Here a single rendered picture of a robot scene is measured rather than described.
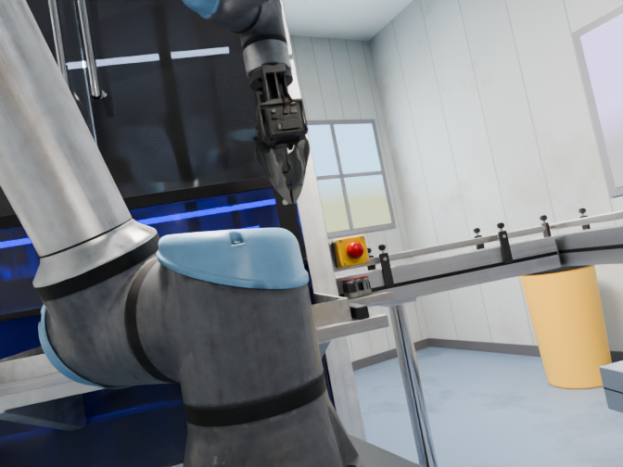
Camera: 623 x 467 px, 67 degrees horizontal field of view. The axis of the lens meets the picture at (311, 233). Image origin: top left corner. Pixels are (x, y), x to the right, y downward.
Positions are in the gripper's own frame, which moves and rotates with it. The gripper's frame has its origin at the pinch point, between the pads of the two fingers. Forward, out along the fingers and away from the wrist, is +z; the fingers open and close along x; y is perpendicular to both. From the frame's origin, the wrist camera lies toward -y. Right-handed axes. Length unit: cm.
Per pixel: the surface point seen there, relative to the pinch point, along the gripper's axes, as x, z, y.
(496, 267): 61, 21, -46
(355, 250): 17.7, 10.0, -32.0
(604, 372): 85, 56, -43
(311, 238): 8.4, 5.1, -35.5
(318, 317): 0.6, 20.1, 1.8
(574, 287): 178, 51, -169
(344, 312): 4.8, 20.2, 1.9
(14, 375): -49, 21, -10
